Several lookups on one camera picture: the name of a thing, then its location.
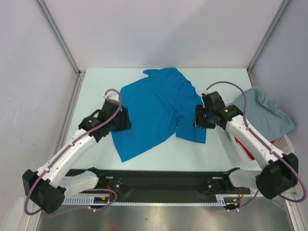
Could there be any blue t shirt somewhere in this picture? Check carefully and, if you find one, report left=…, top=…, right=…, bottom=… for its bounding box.
left=112, top=68, right=206, bottom=162

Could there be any grey t shirt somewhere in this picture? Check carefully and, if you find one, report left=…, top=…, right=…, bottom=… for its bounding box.
left=245, top=87, right=295, bottom=141

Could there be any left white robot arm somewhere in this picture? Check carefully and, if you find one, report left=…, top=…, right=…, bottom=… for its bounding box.
left=22, top=97, right=131, bottom=215

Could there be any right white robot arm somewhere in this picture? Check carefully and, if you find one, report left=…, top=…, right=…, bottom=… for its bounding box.
left=194, top=91, right=298, bottom=199

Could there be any red t shirt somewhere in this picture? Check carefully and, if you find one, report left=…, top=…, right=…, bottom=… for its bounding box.
left=234, top=137, right=277, bottom=161

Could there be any white plastic basket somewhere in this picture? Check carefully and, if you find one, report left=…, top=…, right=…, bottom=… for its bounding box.
left=227, top=98, right=295, bottom=164

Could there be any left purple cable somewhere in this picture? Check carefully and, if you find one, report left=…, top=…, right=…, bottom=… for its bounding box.
left=24, top=89, right=124, bottom=215

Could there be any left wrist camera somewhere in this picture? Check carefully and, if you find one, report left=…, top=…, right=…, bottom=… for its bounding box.
left=103, top=92, right=119, bottom=102

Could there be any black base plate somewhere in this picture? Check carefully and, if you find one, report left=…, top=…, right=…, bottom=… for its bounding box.
left=64, top=169, right=260, bottom=204

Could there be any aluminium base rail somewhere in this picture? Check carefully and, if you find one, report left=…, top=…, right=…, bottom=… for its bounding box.
left=33, top=177, right=298, bottom=196

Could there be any white slotted cable duct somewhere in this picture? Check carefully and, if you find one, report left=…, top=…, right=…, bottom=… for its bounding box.
left=62, top=195, right=239, bottom=207

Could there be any left aluminium frame post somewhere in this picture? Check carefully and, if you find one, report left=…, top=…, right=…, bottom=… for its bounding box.
left=33, top=0, right=86, bottom=77

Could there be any aluminium frame post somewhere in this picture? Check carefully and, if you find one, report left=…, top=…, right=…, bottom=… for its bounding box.
left=33, top=0, right=86, bottom=77
left=246, top=0, right=292, bottom=74

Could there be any right aluminium frame post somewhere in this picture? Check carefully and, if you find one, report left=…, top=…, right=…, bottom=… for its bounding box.
left=246, top=0, right=292, bottom=74

